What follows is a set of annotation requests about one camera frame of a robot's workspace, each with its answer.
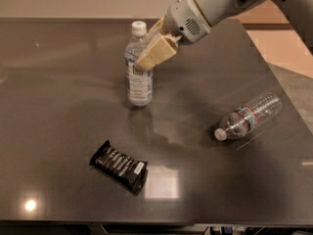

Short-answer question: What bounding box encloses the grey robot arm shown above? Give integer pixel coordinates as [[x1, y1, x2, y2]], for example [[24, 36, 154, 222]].
[[135, 0, 313, 71]]

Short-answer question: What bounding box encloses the blue label plastic water bottle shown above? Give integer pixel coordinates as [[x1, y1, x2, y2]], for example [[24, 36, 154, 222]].
[[124, 21, 153, 107]]

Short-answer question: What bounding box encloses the clear bottle with red label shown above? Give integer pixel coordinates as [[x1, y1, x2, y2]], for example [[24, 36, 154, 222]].
[[214, 93, 283, 141]]

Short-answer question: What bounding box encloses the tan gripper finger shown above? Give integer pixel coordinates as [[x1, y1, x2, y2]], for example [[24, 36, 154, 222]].
[[145, 18, 164, 47], [135, 33, 179, 71]]

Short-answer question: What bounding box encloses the black rxbar chocolate wrapper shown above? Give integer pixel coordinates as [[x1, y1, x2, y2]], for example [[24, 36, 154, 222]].
[[90, 140, 148, 195]]

